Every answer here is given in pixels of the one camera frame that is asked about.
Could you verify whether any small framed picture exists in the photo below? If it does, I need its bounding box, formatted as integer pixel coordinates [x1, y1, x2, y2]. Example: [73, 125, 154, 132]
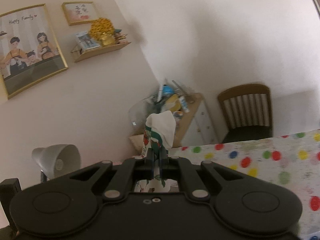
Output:
[62, 1, 98, 26]

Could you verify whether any wooden wall shelf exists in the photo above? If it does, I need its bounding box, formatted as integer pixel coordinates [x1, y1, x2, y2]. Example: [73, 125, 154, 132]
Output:
[70, 41, 132, 63]

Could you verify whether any yellow flower ornament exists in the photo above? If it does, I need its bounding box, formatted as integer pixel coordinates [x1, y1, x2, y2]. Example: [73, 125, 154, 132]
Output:
[89, 17, 116, 47]

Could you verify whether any wooden chair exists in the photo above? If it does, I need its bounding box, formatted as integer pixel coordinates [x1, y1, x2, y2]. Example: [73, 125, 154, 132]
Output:
[217, 83, 273, 144]

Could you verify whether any polka dot tablecloth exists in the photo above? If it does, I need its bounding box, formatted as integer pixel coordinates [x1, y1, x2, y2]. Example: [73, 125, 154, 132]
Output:
[172, 129, 320, 240]

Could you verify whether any standing photo card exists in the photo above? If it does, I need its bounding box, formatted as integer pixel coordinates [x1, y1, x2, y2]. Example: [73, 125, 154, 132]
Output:
[74, 31, 101, 50]

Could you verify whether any white tube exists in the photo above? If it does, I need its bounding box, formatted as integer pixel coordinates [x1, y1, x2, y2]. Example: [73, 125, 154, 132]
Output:
[178, 96, 191, 113]

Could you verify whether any yellow plush toy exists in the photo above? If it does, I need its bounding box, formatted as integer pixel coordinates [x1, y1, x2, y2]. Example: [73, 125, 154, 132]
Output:
[162, 94, 181, 111]

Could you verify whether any framed wall poster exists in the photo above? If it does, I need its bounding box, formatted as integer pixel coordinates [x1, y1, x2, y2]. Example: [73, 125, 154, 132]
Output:
[0, 3, 69, 100]

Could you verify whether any white wooden sideboard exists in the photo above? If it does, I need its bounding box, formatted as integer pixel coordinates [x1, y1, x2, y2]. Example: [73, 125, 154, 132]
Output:
[128, 92, 218, 148]

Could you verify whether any small figurine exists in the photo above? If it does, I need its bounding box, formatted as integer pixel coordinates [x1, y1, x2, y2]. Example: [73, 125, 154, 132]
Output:
[114, 28, 128, 43]

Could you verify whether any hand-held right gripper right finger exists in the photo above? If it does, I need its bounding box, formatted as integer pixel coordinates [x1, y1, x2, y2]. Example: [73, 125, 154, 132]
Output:
[160, 149, 244, 202]

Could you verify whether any grey desk lamp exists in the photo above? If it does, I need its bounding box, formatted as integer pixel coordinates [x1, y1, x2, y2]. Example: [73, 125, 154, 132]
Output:
[31, 144, 82, 183]

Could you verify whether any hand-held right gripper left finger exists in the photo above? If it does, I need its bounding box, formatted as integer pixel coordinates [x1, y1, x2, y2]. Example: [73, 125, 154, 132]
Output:
[70, 149, 153, 202]

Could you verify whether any white printed cloth bag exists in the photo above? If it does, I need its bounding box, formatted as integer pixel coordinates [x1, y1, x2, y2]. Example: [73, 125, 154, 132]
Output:
[135, 112, 176, 193]

